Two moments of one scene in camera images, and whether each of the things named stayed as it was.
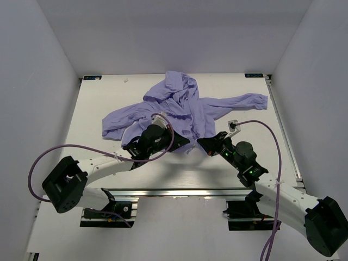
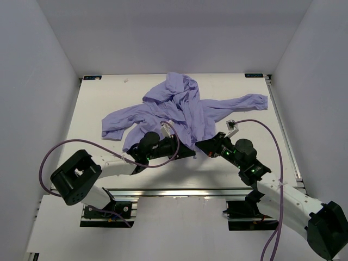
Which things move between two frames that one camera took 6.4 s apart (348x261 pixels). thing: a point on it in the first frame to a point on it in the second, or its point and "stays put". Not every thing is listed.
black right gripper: x=212 y=144 stays put
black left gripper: x=179 y=141 to x=173 y=143
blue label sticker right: x=254 y=75 stays put
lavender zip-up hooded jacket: x=192 y=117 stays put
